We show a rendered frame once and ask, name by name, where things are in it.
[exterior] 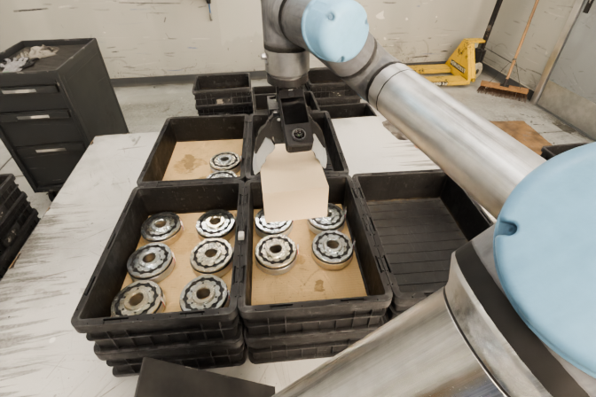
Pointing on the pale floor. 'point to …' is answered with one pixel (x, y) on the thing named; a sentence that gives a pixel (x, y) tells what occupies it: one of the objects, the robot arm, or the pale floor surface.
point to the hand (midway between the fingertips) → (290, 173)
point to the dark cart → (56, 110)
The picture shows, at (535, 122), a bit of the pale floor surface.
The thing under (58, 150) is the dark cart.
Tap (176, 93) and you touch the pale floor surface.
